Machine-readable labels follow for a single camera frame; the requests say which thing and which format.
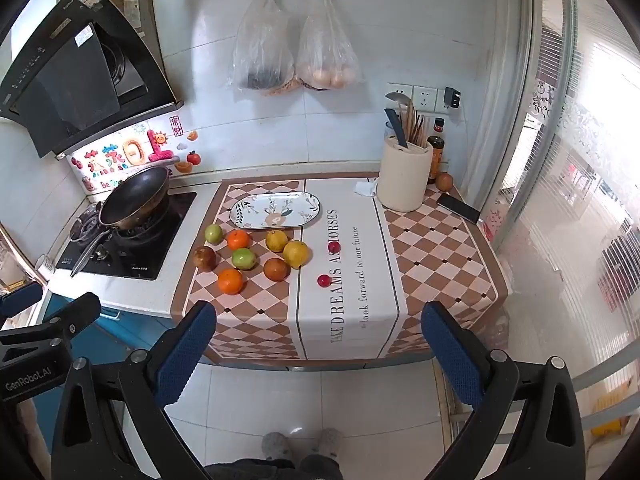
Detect person's dark trousers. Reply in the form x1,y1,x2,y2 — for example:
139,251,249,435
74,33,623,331
204,454,346,480

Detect bundle of wooden chopsticks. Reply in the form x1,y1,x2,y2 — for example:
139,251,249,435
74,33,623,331
402,97,427,149

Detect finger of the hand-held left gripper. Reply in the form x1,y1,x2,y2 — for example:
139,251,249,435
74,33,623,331
0,292,103,347
0,281,44,319

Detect persimmon wall sticker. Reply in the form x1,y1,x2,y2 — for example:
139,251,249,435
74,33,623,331
174,150,204,176

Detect dark frying pan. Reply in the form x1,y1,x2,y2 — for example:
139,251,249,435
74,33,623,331
70,166,171,279

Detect grey slipper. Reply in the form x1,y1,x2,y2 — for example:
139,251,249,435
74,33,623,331
262,432,294,461
317,428,344,459

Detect checkered printed table mat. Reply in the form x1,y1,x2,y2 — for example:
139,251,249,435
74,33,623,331
170,177,508,363

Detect black range hood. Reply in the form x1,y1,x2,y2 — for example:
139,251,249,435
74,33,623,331
0,0,185,160

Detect floral oval ceramic plate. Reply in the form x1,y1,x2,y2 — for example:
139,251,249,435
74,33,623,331
229,192,322,231

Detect black smartphone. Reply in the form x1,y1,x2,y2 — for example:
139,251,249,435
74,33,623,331
436,192,482,224

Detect blue kitchen cabinet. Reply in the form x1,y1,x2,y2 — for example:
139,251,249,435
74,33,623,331
30,287,176,441

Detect black gas stove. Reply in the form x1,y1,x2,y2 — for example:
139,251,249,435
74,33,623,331
55,191,198,281

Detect plastic bag with dark contents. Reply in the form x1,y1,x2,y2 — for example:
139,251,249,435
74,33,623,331
229,0,297,97

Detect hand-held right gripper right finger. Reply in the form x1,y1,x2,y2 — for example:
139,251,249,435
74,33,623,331
420,301,598,480

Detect colourful letter wall sticker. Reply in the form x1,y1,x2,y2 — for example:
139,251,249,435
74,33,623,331
67,129,177,193

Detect plastic bag with round produce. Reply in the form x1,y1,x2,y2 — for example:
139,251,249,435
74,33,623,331
294,0,364,92

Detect white bag with red print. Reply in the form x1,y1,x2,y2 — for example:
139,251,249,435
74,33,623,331
479,199,507,242

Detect cream utensil holder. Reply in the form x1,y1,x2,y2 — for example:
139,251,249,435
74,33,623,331
376,135,434,212

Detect yellow plastic object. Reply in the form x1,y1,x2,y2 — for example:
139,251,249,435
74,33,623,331
590,394,632,437

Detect dark brown round fruit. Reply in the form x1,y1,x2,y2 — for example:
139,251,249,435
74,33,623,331
193,246,217,272

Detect dark blue knife handle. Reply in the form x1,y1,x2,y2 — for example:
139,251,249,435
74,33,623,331
384,108,410,150

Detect white wall outlet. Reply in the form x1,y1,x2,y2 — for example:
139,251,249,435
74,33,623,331
387,82,414,106
412,86,439,111

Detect brown orange round fruit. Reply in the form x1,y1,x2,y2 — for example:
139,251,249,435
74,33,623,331
263,257,290,282

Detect sauce bottle with yellow label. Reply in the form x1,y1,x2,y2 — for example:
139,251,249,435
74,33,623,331
426,135,445,184

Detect large yellow citrus fruit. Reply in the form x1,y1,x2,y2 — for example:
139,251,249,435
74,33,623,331
283,240,309,268

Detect sliding glass door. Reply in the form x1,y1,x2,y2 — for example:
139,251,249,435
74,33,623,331
492,0,640,411

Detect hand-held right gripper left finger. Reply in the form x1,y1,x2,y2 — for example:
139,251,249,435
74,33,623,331
50,300,236,480

